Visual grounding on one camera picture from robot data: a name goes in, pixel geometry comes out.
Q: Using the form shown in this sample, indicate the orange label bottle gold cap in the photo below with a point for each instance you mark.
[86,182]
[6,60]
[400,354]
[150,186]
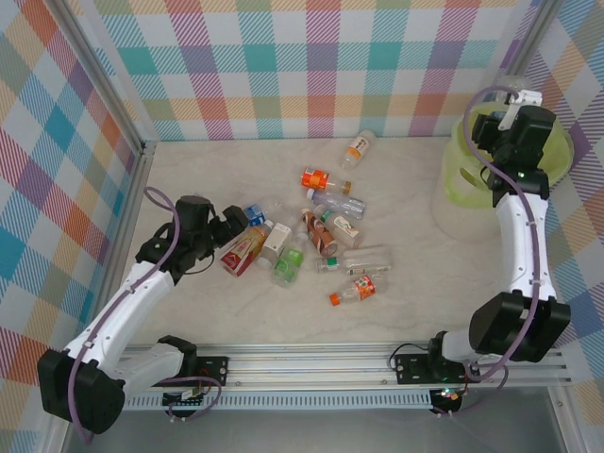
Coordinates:
[315,178]

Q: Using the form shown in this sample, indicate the white label plastic bottle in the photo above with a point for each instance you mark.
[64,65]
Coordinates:
[276,239]

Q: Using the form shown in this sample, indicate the white bottle with green cap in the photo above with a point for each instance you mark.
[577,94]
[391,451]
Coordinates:
[344,229]

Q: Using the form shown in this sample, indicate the bottle with pale orange label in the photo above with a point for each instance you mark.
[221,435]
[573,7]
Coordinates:
[358,147]

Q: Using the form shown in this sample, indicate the clear bottle with blue cap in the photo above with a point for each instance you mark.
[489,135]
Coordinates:
[340,204]

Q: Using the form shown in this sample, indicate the bin with green liner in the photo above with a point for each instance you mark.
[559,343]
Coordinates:
[453,207]

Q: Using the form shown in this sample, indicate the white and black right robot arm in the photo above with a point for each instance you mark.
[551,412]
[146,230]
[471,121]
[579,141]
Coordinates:
[519,245]

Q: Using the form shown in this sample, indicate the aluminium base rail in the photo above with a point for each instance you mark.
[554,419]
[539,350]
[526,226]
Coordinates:
[307,365]

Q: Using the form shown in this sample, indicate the colourful label bottle orange cap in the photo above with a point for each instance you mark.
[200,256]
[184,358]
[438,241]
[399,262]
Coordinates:
[363,288]

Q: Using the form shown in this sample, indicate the green label plastic bottle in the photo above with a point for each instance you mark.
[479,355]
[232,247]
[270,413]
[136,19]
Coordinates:
[288,264]

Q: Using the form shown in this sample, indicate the aluminium corner post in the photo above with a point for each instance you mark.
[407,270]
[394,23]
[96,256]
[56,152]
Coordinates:
[101,75]
[535,38]

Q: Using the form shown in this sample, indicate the brown coffee drink bottle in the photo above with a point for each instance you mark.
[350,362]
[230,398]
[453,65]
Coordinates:
[318,233]

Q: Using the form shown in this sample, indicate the blue label plastic bottle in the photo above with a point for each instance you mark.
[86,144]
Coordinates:
[256,214]

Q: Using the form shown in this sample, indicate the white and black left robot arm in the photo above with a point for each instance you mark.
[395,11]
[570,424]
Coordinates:
[118,311]

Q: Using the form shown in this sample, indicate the small clear bottle green band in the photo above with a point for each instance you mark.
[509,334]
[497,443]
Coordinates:
[330,264]

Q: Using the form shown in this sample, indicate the red label plastic bottle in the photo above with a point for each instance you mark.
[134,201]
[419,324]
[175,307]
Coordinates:
[240,252]

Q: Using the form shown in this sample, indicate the large clear plastic bottle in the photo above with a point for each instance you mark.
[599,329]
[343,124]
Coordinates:
[370,258]

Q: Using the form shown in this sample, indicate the aluminium floor edge profile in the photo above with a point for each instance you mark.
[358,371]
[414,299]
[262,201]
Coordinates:
[137,189]

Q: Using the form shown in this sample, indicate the small circuit board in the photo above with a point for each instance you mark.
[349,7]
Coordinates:
[448,395]
[184,396]

